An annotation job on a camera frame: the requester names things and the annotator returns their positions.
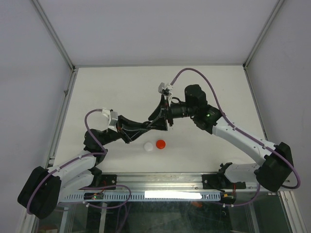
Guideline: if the aluminium frame post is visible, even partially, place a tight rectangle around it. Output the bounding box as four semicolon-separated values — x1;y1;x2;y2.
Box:
242;0;286;70
30;0;75;71

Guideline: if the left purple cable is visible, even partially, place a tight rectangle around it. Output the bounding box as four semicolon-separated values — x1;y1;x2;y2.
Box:
26;109;109;215

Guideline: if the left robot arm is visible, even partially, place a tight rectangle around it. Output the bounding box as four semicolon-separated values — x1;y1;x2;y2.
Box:
17;116;150;219

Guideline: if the black earbud charging case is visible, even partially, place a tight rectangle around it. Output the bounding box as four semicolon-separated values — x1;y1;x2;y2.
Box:
143;121;152;130

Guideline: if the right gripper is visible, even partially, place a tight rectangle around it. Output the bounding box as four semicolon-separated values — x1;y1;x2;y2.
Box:
147;95;196;132

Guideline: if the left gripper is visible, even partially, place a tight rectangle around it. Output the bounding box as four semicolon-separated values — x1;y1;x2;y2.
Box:
99;115;147;147

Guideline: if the left aluminium frame post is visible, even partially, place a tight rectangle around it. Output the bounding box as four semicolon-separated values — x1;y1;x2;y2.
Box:
30;0;75;71

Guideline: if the red earbud charging case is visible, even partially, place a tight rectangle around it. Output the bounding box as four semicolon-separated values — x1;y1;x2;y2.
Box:
156;139;166;150

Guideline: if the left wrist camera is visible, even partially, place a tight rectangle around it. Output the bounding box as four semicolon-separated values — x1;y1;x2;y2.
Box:
101;108;119;132

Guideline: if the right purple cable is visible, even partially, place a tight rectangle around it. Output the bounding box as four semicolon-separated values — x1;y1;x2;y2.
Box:
170;67;302;189

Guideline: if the right aluminium frame post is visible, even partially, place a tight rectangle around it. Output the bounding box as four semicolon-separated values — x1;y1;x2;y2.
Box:
242;0;286;70

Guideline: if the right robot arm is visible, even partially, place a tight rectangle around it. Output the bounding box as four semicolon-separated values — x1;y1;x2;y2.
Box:
148;83;294;192

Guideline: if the slotted cable duct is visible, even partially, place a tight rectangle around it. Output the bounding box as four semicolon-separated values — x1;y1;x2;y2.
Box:
40;191;223;202

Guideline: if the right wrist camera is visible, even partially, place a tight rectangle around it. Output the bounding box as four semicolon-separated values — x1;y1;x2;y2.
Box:
158;83;173;104

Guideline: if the purple cable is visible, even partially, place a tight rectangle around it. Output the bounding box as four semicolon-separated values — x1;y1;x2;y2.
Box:
26;109;109;215
170;67;302;189

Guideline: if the white earbud charging case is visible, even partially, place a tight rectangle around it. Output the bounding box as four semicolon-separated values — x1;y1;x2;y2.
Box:
143;142;154;152

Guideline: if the aluminium mounting rail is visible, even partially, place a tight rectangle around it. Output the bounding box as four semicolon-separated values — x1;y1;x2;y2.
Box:
30;171;292;192

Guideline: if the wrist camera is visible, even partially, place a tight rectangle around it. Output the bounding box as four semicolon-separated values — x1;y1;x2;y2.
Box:
158;83;173;104
101;108;119;132

